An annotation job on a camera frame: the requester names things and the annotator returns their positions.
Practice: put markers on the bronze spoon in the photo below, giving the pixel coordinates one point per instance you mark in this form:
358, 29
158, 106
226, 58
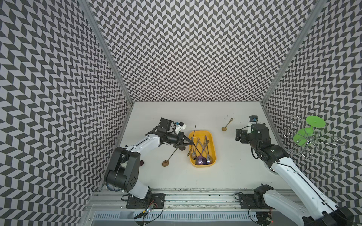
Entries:
166, 162

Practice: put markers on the rainbow handle purple spoon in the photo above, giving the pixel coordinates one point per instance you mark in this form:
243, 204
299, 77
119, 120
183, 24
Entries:
205, 153

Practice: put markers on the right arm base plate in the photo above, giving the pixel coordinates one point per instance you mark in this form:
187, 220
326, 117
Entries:
247, 201

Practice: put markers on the small silver teaspoon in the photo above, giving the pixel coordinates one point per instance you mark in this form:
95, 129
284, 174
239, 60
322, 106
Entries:
192, 145

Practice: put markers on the silver ornate handle spoon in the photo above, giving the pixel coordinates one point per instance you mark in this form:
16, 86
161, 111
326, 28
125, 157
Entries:
209, 159

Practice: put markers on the purple iridescent spoon dark handle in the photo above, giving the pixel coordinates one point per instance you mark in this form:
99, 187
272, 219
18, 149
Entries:
201, 161

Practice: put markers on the ornate silver gold spoon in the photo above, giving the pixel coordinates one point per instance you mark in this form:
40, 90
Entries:
193, 154

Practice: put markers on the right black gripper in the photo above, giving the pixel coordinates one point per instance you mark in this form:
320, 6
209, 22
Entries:
243, 133

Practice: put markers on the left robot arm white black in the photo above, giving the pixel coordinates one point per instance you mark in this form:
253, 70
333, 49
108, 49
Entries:
123, 168

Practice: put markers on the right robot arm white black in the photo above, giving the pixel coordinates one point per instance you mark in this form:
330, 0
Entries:
317, 208

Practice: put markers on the plain silver spoon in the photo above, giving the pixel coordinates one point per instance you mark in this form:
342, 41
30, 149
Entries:
202, 147

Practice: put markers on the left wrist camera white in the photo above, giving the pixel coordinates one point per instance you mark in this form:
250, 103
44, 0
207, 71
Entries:
179, 126

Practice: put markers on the aluminium front rail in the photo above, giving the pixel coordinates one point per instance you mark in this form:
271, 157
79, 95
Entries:
175, 199

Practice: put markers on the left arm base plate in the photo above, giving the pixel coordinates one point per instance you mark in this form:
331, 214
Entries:
137, 203

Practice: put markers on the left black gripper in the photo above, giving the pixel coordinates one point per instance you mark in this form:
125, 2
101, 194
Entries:
181, 137

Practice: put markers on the yellow plastic storage box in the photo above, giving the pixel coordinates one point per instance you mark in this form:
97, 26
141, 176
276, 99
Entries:
211, 147

